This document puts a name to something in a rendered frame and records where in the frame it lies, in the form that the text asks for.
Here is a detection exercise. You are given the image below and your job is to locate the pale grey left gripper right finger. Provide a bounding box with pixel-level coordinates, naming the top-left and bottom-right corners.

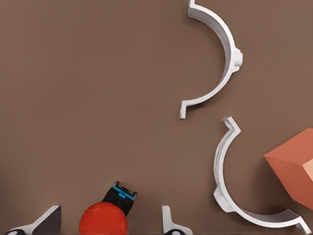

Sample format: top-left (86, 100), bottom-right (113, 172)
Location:
top-left (161, 205), bottom-right (194, 235)

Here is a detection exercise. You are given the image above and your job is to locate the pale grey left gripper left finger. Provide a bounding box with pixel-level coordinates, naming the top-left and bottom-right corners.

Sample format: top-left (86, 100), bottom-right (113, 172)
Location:
top-left (3, 205), bottom-right (62, 235)

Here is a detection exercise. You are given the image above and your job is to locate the red push button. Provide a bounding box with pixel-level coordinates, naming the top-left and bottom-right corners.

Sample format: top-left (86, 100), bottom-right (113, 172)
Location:
top-left (78, 180), bottom-right (138, 235)

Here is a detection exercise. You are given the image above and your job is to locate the orange block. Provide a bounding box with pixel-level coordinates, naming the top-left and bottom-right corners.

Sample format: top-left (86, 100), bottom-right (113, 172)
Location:
top-left (263, 127), bottom-right (313, 211)

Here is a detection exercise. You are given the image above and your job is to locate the white half-ring pipe clamp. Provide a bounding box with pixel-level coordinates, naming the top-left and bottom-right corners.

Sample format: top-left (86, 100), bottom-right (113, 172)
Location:
top-left (213, 116), bottom-right (312, 235)
top-left (179, 0), bottom-right (244, 120)

